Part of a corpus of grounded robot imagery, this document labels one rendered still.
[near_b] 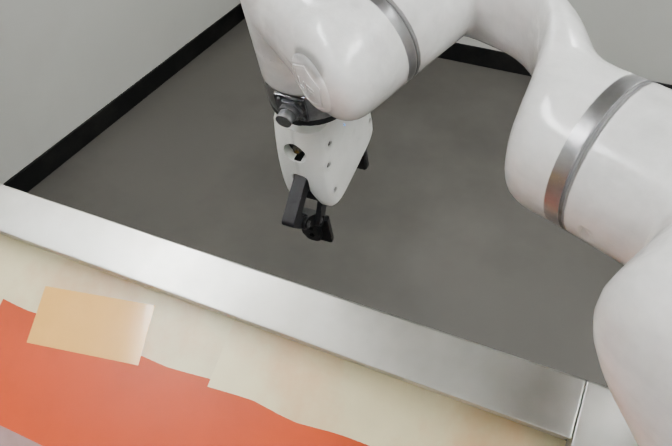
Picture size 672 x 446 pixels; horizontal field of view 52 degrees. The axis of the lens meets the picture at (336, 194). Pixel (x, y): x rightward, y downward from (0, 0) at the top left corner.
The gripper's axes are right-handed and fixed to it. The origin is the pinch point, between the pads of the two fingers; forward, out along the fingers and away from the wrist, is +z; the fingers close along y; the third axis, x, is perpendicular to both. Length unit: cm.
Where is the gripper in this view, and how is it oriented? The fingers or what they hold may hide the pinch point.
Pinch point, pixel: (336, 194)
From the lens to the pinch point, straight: 68.2
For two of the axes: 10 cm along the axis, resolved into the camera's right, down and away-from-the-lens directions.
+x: -9.1, -2.6, 3.1
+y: 3.9, -7.8, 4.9
